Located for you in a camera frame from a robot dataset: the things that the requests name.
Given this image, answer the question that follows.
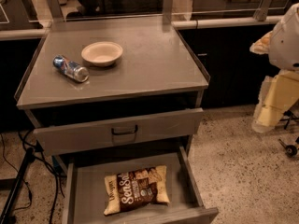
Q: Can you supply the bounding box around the brown sea salt chip bag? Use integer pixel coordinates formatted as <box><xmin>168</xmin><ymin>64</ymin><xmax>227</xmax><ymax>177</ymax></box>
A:
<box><xmin>104</xmin><ymin>165</ymin><xmax>170</xmax><ymax>216</ymax></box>

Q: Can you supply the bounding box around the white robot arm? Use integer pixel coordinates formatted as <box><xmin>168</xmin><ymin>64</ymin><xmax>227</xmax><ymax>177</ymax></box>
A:
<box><xmin>249</xmin><ymin>4</ymin><xmax>299</xmax><ymax>133</ymax></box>

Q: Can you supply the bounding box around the grey upper drawer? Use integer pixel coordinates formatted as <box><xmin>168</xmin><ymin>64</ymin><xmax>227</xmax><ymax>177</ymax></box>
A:
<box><xmin>34</xmin><ymin>108</ymin><xmax>203</xmax><ymax>155</ymax></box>

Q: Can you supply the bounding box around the grey metal drawer cabinet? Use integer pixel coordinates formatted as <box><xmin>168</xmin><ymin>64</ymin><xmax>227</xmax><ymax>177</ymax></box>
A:
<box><xmin>14</xmin><ymin>15</ymin><xmax>211</xmax><ymax>156</ymax></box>

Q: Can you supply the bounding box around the grey open middle drawer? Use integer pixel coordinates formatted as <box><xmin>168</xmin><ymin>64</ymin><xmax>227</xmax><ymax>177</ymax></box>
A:
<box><xmin>62</xmin><ymin>142</ymin><xmax>218</xmax><ymax>224</ymax></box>

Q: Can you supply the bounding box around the white paper bowl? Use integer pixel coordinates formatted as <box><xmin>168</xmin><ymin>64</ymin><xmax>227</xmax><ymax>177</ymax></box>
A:
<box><xmin>81</xmin><ymin>42</ymin><xmax>123</xmax><ymax>67</ymax></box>

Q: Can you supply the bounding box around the black tripod leg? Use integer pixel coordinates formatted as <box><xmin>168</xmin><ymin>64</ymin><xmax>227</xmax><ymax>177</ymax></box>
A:
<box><xmin>0</xmin><ymin>147</ymin><xmax>34</xmax><ymax>224</ymax></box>

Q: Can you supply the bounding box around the black drawer handle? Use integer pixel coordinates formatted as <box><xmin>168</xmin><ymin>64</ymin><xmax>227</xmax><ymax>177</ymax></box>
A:
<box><xmin>111</xmin><ymin>125</ymin><xmax>138</xmax><ymax>136</ymax></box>

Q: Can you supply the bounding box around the black floor cable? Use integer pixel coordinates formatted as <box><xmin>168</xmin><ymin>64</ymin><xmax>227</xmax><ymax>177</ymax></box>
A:
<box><xmin>0</xmin><ymin>129</ymin><xmax>66</xmax><ymax>224</ymax></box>

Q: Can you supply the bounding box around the wheeled cart frame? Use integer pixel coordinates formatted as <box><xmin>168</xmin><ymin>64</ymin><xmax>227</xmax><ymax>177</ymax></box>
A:
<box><xmin>278</xmin><ymin>109</ymin><xmax>299</xmax><ymax>158</ymax></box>

